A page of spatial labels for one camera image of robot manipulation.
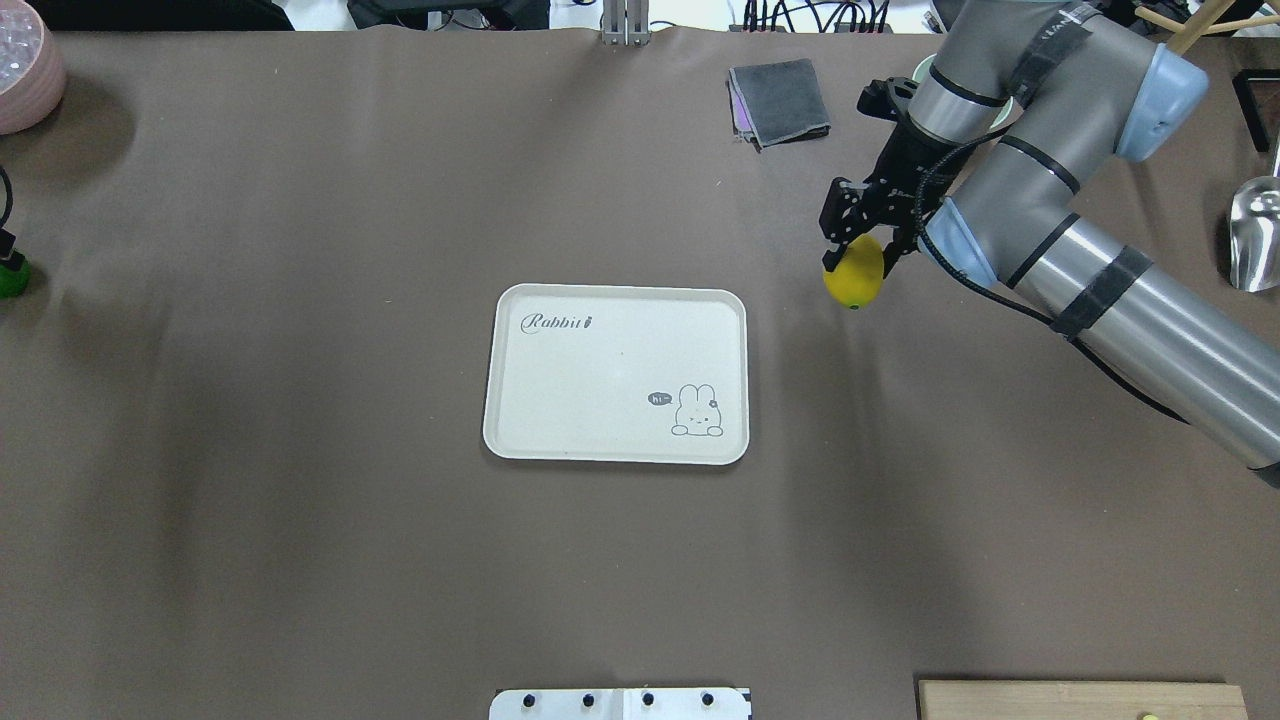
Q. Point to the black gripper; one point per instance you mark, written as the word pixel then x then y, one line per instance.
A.
pixel 908 160

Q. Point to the yellow lemon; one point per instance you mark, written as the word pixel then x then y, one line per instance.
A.
pixel 859 274

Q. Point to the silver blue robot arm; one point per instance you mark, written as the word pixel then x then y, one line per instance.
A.
pixel 986 170

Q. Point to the cream rabbit tray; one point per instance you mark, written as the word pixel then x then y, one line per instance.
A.
pixel 590 372

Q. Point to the folded grey cloth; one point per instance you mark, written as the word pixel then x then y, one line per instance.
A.
pixel 777 103

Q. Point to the metal scoop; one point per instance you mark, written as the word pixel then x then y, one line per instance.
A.
pixel 1254 230

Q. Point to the wooden stand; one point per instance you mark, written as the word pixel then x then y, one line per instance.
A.
pixel 1205 21

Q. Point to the wooden cutting board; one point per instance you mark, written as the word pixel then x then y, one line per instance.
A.
pixel 970 699

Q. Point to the green lime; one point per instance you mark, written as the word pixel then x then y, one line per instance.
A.
pixel 15 274

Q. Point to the pink bowl with ice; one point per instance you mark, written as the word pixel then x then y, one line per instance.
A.
pixel 33 76

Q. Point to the aluminium frame post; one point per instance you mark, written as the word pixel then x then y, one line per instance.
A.
pixel 625 23

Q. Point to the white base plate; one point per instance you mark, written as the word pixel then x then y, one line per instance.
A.
pixel 623 703

